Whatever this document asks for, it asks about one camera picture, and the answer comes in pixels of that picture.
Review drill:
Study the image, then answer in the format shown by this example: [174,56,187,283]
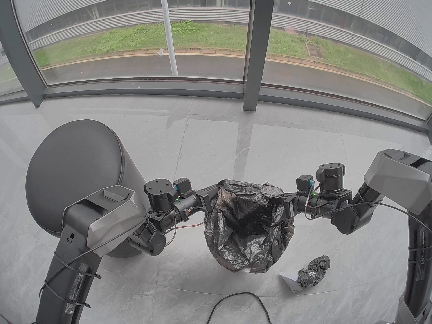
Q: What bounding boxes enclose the dark grey round chair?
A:
[25,119,156,258]

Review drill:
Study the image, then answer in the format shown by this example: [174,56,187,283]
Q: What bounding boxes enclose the window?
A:
[0,0,432,127]

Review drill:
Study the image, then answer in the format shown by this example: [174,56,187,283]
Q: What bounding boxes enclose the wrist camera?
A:
[296,175,316,196]
[173,178,203,200]

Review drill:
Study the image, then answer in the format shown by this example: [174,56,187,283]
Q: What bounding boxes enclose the black cable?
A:
[351,200,432,229]
[206,292,270,324]
[39,215,151,308]

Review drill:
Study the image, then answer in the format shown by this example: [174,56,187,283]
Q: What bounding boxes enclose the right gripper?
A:
[283,195,314,221]

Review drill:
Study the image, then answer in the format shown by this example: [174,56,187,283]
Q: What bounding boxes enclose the black plastic bag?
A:
[204,179,295,273]

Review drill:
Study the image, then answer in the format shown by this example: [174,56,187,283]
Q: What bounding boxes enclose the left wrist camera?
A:
[173,178,203,200]

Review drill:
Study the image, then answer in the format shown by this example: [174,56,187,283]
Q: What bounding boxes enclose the folded white paper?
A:
[279,271,304,294]

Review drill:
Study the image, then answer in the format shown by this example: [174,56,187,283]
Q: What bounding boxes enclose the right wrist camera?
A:
[296,175,316,196]

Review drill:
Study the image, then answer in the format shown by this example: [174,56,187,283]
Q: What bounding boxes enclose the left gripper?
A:
[177,194,214,222]

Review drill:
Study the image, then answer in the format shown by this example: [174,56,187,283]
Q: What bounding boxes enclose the crumpled black plastic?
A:
[297,255,331,288]

